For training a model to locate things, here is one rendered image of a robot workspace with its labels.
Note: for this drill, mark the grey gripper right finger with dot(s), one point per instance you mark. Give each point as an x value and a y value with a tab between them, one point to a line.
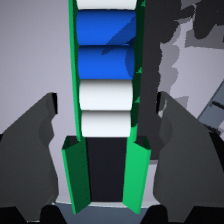
189	177

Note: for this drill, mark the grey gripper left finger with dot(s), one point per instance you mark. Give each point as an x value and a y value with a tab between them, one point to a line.
28	179

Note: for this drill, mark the dark blue cylinder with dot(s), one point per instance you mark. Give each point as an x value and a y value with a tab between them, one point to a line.
106	61
106	27

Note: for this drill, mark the white cylinder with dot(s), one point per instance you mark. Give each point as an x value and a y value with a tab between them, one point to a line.
106	4
106	123
105	94

